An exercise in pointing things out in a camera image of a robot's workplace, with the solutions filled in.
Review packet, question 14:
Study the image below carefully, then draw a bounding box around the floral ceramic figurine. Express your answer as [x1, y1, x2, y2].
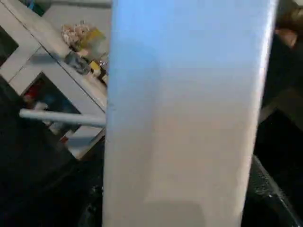
[61, 20, 98, 49]

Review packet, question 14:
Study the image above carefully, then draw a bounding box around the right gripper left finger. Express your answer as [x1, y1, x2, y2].
[76, 182, 106, 227]

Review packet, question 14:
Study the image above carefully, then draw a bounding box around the white glass-door cabinet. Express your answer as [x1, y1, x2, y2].
[0, 0, 114, 160]

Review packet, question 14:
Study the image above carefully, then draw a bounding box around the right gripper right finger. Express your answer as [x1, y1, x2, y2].
[241, 155, 303, 227]

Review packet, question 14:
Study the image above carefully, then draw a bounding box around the small grey metal object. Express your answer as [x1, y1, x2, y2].
[64, 51, 91, 76]

